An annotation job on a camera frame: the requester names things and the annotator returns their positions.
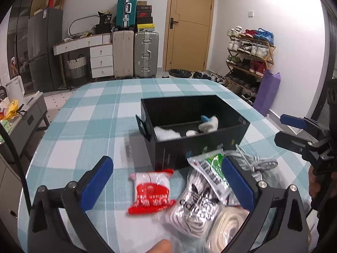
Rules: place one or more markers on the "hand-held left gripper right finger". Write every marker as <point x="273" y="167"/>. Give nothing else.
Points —
<point x="237" y="183"/>

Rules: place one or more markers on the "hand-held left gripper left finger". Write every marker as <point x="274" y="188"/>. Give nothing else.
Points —
<point x="97" y="183"/>

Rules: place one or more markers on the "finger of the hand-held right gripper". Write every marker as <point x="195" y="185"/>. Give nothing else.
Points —
<point x="289" y="141"/>
<point x="292" y="120"/>

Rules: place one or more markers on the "green and white packet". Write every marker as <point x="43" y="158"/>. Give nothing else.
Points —
<point x="210" y="171"/>

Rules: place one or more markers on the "black white striped laces packet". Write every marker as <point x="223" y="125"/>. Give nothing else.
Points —
<point x="194" y="203"/>

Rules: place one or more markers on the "red and white packet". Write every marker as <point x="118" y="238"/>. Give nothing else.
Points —
<point x="151" y="192"/>

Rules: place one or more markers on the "black storage box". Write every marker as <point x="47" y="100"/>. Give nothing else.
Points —
<point x="184" y="155"/>

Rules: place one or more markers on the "person's right forearm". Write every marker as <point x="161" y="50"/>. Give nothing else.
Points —
<point x="327" y="232"/>

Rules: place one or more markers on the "person's right hand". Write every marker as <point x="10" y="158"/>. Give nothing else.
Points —
<point x="313" y="181"/>

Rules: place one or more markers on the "person's left hand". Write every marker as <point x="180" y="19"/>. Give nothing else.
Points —
<point x="158" y="247"/>

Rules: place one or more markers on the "purple bag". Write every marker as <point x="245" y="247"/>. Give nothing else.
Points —
<point x="267" y="92"/>

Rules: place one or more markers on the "teal plaid tablecloth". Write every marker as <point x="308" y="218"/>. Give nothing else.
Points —
<point x="92" y="126"/>

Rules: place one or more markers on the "white plush item blue clip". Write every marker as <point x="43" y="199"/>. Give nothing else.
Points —
<point x="210" y="125"/>

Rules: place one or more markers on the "small white round item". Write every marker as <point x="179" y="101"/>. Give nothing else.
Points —
<point x="192" y="133"/>

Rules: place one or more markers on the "wooden shoe rack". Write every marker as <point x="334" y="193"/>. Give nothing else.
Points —
<point x="271" y="51"/>

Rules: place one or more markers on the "assorted shoes group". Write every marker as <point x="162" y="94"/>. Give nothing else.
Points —
<point x="250" y="50"/>

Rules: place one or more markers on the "grey storage box with clutter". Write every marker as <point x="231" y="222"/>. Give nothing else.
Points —
<point x="29" y="121"/>

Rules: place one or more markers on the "scattered sneakers group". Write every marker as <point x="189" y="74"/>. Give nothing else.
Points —
<point x="208" y="77"/>

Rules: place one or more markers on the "patterned floor rug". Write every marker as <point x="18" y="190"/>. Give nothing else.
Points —
<point x="59" y="91"/>

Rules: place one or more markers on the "yellow plastic bag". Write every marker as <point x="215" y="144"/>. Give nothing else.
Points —
<point x="10" y="109"/>

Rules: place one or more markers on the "woven laundry basket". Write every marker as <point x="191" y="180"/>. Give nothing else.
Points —
<point x="76" y="67"/>

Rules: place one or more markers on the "trash bin black liner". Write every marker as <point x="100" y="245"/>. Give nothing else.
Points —
<point x="179" y="73"/>

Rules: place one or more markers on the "white desk with drawers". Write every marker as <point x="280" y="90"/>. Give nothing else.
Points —
<point x="101" y="58"/>

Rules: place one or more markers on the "beige suitcase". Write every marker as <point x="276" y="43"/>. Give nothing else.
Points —
<point x="123" y="55"/>

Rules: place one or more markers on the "silver suitcase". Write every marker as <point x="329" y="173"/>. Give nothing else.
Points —
<point x="146" y="55"/>

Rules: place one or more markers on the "tan wooden door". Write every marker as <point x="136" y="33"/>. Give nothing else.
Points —
<point x="189" y="26"/>

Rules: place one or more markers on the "grey refrigerator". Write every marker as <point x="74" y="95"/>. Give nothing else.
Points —
<point x="44" y="50"/>

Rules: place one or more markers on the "black bag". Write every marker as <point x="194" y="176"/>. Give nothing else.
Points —
<point x="104" y="25"/>

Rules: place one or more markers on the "yellow black shoe box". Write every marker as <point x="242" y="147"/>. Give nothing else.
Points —
<point x="145" y="28"/>

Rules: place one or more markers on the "plain black shoe box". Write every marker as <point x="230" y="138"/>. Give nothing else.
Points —
<point x="144" y="20"/>

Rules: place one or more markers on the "dark glass cabinet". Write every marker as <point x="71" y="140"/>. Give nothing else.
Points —
<point x="18" y="31"/>

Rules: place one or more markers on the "teal suitcase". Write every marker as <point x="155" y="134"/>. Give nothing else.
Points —
<point x="126" y="10"/>

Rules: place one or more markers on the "black shoe box red logo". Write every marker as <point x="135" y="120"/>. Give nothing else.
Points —
<point x="144" y="11"/>

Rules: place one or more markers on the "brown shoe box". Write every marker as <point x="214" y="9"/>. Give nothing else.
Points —
<point x="144" y="3"/>

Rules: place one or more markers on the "small cardboard box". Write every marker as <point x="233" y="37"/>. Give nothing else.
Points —
<point x="61" y="0"/>

